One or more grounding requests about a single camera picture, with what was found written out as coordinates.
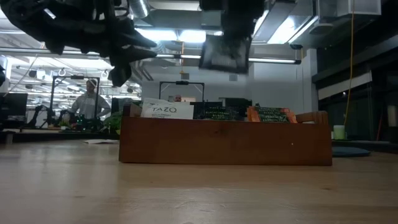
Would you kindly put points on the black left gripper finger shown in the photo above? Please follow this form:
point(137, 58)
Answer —
point(136, 40)
point(120, 74)

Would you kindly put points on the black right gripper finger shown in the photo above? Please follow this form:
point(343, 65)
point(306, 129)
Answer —
point(237, 28)

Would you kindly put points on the black blackcurrant tea packet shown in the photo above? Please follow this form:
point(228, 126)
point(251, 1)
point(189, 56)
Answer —
point(219, 114)
point(225, 57)

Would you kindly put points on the orange black-label tea packet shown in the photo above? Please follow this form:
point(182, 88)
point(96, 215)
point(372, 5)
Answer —
point(270, 114)
point(270, 109)
point(273, 120)

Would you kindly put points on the wooden three-compartment tray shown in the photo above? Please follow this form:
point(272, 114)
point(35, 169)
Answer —
point(225, 143)

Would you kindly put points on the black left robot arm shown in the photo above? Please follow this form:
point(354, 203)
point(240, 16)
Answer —
point(28, 15)

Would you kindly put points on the black background robot arm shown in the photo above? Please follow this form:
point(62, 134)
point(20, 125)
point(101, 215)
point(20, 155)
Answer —
point(38, 113)

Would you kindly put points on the black computer monitor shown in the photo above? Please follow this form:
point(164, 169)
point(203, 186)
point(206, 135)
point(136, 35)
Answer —
point(119, 102)
point(13, 105)
point(237, 102)

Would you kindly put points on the long ceiling light strip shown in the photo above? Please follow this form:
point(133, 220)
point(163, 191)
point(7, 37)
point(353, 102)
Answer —
point(270, 60)

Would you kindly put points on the small green potted plant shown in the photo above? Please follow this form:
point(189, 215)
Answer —
point(113, 123)

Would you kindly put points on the dark background table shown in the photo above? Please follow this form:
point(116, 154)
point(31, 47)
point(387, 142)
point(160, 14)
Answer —
point(46, 134)

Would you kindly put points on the pale green cup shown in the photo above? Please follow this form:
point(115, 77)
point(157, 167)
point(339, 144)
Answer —
point(339, 132)

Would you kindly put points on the dark blue round mat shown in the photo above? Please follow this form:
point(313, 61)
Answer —
point(349, 152)

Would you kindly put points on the silver ventilation duct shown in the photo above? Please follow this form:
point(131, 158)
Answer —
point(136, 73)

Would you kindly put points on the tall black rig frame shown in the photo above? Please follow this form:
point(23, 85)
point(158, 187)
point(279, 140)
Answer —
point(77, 77)

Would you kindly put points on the black ceiling camera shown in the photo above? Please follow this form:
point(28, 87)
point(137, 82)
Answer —
point(295, 46)

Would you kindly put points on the low black rig frame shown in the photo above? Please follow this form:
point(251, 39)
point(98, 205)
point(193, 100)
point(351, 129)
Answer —
point(182, 82)

